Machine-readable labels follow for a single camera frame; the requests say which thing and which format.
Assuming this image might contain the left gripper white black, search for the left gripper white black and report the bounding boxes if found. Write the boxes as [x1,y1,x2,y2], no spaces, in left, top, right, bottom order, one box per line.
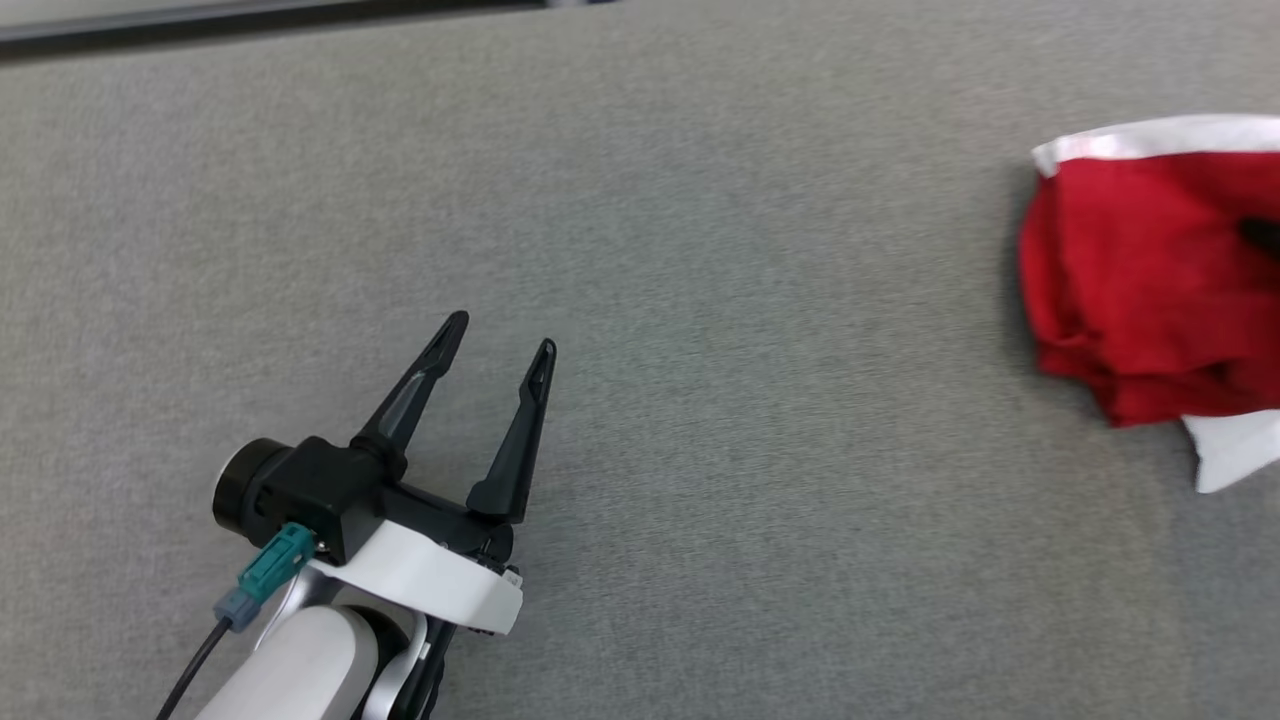
[305,311,557,636]

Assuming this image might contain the red shorts with white trim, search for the red shorts with white trim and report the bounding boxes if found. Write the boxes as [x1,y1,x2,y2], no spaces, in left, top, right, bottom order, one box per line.
[1018,113,1280,431]

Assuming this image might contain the teal camera cable connector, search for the teal camera cable connector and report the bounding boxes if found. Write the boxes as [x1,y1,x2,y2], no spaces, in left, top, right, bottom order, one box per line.
[215,523,318,631]

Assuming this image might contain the thin black camera cable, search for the thin black camera cable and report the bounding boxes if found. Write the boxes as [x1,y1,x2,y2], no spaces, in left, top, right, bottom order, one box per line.
[155,618,233,720]

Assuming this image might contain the grey partition bottom rail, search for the grey partition bottom rail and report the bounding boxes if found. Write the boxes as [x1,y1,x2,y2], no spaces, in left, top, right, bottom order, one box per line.
[0,0,621,63]

